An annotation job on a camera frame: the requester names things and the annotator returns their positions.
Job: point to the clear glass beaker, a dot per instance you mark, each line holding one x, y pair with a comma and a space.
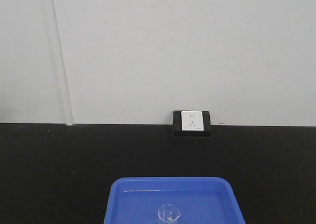
168, 214

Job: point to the blue plastic tray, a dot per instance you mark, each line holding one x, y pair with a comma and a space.
200, 200

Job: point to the black socket mounting box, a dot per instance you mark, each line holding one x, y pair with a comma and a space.
177, 131

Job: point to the white wall power socket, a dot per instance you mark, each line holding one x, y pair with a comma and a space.
192, 121

